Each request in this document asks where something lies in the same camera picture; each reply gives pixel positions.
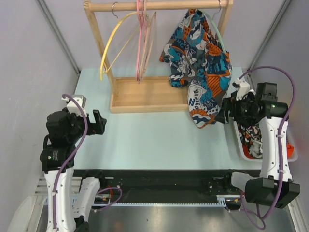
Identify yellow plastic hanger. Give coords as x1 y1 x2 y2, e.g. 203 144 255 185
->
99 10 140 81

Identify white laundry basket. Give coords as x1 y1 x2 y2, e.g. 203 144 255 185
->
232 120 298 163

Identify beige plastic hanger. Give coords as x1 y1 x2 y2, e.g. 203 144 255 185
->
140 11 156 81

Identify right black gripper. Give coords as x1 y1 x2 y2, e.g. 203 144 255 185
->
214 94 257 124

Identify pink plastic hanger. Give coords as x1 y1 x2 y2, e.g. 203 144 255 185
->
136 0 149 83

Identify orange garment in basket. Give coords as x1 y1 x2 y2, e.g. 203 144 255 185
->
242 143 295 160

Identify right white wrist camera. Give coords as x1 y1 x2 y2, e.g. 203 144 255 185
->
232 79 251 101

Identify patterned garment in basket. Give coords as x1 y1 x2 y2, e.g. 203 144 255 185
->
237 123 263 159

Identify colourful patterned shorts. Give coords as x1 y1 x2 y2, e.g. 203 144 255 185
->
159 9 232 129

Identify wooden clothes rack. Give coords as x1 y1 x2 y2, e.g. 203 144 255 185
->
84 0 233 113

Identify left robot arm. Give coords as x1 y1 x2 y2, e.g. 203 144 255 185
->
40 108 107 232

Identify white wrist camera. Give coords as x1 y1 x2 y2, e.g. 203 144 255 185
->
64 95 86 116
232 79 251 101

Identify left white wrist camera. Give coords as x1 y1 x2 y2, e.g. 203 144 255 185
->
64 95 86 116

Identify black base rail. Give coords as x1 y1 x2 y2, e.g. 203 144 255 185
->
72 169 264 210

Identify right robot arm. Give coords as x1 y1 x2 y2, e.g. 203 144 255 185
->
218 80 300 208

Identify mint green hanger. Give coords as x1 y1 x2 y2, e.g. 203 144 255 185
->
199 0 226 53

